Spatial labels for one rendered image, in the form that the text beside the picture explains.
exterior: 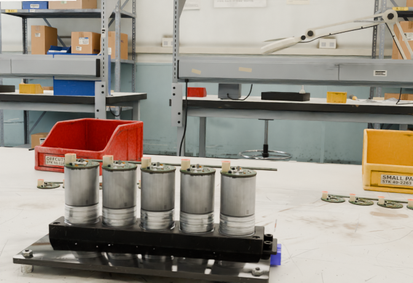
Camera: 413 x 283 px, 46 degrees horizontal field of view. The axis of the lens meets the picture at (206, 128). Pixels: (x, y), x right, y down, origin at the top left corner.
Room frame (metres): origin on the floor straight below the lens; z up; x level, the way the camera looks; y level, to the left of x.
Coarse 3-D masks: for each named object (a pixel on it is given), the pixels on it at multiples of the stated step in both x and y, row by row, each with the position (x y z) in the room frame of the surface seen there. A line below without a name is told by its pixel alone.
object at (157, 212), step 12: (156, 168) 0.33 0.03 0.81; (144, 180) 0.33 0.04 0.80; (156, 180) 0.33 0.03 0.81; (168, 180) 0.33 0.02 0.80; (144, 192) 0.33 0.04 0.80; (156, 192) 0.33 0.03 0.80; (168, 192) 0.33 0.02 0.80; (144, 204) 0.33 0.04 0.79; (156, 204) 0.33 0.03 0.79; (168, 204) 0.33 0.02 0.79; (144, 216) 0.33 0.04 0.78; (156, 216) 0.33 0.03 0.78; (168, 216) 0.33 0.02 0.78; (144, 228) 0.33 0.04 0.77; (156, 228) 0.33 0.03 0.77; (168, 228) 0.33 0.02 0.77
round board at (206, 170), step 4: (180, 168) 0.34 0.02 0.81; (188, 168) 0.33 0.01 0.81; (204, 168) 0.34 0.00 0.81; (208, 168) 0.33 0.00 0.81; (212, 168) 0.34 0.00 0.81; (180, 172) 0.33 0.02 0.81; (184, 172) 0.32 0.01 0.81; (188, 172) 0.32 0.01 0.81; (192, 172) 0.32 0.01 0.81; (200, 172) 0.32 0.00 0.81; (204, 172) 0.32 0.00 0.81; (208, 172) 0.32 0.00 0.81; (212, 172) 0.33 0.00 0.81
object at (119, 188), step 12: (108, 180) 0.33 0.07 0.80; (120, 180) 0.33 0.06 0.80; (132, 180) 0.34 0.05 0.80; (108, 192) 0.33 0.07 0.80; (120, 192) 0.33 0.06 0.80; (132, 192) 0.34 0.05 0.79; (108, 204) 0.33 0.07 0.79; (120, 204) 0.33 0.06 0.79; (132, 204) 0.34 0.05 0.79; (108, 216) 0.33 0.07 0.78; (120, 216) 0.33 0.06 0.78; (132, 216) 0.33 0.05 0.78
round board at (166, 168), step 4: (152, 164) 0.34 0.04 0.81; (156, 164) 0.34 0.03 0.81; (140, 168) 0.33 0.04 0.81; (144, 168) 0.33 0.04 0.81; (148, 168) 0.33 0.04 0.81; (152, 168) 0.33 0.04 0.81; (164, 168) 0.33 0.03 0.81; (168, 168) 0.33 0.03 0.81; (172, 168) 0.34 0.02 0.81; (148, 172) 0.33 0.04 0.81; (152, 172) 0.33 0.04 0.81; (156, 172) 0.32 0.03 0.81; (160, 172) 0.33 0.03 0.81; (164, 172) 0.33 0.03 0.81; (168, 172) 0.33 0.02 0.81
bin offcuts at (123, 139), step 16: (64, 128) 0.69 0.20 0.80; (80, 128) 0.72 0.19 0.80; (96, 128) 0.73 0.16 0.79; (112, 128) 0.72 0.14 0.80; (128, 128) 0.66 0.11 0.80; (48, 144) 0.65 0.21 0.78; (64, 144) 0.69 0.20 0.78; (80, 144) 0.72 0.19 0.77; (96, 144) 0.73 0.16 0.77; (112, 144) 0.63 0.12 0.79; (128, 144) 0.66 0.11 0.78; (48, 160) 0.62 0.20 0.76; (64, 160) 0.61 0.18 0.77; (128, 160) 0.66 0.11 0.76
